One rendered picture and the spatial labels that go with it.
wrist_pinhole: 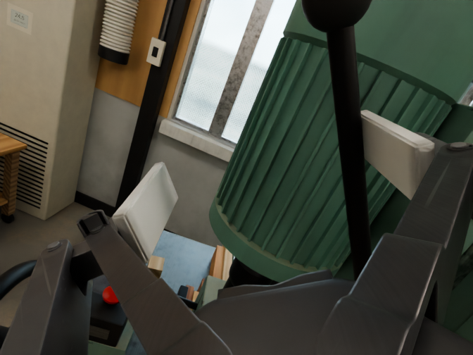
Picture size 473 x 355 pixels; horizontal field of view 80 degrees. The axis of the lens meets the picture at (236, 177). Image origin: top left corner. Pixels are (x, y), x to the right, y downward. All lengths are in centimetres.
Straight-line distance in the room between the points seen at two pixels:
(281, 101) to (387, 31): 9
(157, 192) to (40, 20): 167
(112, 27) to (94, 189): 110
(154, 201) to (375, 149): 13
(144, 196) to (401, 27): 20
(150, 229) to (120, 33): 160
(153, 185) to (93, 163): 201
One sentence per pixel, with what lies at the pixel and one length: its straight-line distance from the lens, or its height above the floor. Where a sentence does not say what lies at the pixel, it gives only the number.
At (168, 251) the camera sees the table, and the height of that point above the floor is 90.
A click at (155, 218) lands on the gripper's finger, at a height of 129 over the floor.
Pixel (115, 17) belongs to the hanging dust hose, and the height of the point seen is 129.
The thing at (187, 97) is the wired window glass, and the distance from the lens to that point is 185.
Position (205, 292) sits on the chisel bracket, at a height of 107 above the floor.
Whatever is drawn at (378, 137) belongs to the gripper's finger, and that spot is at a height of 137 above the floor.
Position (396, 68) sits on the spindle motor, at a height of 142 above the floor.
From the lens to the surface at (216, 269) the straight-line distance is 69.
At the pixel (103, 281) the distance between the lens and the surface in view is 52.
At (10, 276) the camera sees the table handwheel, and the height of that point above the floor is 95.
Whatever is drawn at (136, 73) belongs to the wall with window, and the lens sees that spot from 187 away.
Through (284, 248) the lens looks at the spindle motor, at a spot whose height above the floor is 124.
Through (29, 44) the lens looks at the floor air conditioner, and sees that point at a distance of 187.
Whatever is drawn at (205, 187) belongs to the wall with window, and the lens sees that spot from 190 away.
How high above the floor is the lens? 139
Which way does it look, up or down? 23 degrees down
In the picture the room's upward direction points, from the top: 24 degrees clockwise
